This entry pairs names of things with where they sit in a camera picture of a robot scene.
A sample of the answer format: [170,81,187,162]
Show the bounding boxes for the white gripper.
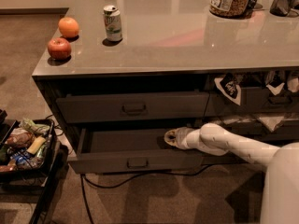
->
[164,127,200,149]

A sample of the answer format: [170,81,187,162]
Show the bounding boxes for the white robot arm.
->
[164,123,299,224]

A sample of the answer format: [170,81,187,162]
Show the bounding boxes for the white paper in drawer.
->
[221,113,286,133]

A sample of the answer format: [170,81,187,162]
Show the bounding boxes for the black white snack bag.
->
[214,73,241,105]

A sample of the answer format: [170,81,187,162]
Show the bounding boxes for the grey cabinet with countertop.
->
[31,0,299,173]

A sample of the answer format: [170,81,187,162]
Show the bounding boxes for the green white soda can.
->
[103,5,122,42]

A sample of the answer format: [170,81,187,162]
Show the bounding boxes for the black tray of snacks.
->
[0,110,56,182]

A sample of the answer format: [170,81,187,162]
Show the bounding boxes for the red apple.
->
[48,37,72,60]

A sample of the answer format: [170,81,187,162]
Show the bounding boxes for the orange fruit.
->
[58,17,79,38]

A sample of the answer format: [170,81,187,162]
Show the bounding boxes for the dark glass container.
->
[270,0,299,17]

